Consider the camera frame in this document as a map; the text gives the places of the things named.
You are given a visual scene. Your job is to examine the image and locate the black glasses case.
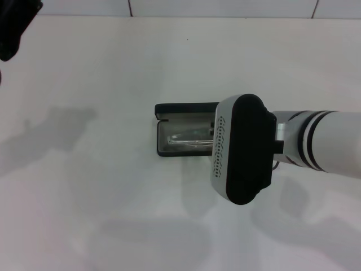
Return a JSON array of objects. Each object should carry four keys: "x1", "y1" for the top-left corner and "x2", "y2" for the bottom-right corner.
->
[{"x1": 154, "y1": 102, "x2": 221, "y2": 158}]

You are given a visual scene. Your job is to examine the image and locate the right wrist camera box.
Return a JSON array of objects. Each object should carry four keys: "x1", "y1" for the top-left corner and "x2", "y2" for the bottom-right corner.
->
[{"x1": 210, "y1": 93, "x2": 284, "y2": 206}]

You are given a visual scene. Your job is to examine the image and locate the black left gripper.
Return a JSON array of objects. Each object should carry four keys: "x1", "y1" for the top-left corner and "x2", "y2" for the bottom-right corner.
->
[{"x1": 0, "y1": 0, "x2": 44, "y2": 62}]

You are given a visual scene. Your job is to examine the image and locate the clear white glasses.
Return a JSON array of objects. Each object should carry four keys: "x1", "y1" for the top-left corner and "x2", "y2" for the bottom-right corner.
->
[{"x1": 166, "y1": 128, "x2": 215, "y2": 149}]

